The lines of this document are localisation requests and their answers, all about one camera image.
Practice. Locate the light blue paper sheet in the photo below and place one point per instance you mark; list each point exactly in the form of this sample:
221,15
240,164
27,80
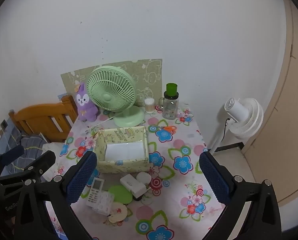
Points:
62,95

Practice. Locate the glass jar with green lid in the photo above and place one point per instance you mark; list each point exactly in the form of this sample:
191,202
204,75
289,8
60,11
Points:
169,107

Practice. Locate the purple plush rabbit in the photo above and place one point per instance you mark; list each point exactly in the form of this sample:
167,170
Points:
85,105

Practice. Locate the wooden bed headboard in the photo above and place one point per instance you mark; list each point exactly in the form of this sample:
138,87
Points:
39,120

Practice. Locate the white remote control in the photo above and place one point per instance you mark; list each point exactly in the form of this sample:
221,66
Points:
95,192

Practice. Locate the white charger adapter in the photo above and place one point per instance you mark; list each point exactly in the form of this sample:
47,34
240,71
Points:
130,182

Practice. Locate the black car key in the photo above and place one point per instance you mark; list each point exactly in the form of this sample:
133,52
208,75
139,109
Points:
137,199

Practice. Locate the white round case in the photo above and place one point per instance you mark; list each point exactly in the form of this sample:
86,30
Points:
144,178

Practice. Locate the green oval case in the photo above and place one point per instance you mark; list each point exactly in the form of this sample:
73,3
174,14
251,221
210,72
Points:
120,194

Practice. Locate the white floor fan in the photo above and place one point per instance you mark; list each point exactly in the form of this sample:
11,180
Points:
238,112

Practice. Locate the wall socket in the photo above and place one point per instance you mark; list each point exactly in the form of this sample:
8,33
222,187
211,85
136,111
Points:
3,125

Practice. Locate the green desk fan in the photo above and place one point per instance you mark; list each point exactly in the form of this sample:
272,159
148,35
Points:
106,96

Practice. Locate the green printed wall board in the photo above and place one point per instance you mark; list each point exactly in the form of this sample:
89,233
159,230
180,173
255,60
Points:
149,75

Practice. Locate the beige wooden door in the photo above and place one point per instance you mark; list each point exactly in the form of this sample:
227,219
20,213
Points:
283,130

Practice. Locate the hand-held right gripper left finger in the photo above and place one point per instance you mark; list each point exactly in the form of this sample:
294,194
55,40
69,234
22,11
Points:
81,177

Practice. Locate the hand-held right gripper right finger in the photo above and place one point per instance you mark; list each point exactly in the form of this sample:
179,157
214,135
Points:
213,177

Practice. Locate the cotton swab container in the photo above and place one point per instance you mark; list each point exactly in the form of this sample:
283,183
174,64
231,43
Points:
149,106

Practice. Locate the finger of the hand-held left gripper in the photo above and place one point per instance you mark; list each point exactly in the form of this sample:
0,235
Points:
14,152
42,161

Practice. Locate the clear plastic dotted box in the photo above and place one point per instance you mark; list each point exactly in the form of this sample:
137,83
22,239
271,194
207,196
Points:
103,203

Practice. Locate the floral tablecloth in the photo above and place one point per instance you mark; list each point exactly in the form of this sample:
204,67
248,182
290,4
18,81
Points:
178,142

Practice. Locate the printed fabric storage box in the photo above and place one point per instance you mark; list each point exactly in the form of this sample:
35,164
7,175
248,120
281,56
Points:
124,167

